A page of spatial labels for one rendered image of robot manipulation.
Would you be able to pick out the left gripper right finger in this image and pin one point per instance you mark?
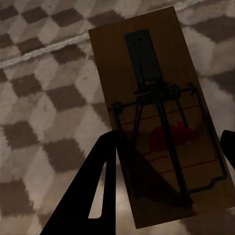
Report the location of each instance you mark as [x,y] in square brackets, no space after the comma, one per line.
[227,143]

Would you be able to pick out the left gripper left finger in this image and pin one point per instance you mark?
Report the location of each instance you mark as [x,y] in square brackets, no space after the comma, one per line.
[71,215]

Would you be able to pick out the mousetrap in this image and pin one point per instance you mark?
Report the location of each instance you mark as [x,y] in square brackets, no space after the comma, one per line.
[170,155]

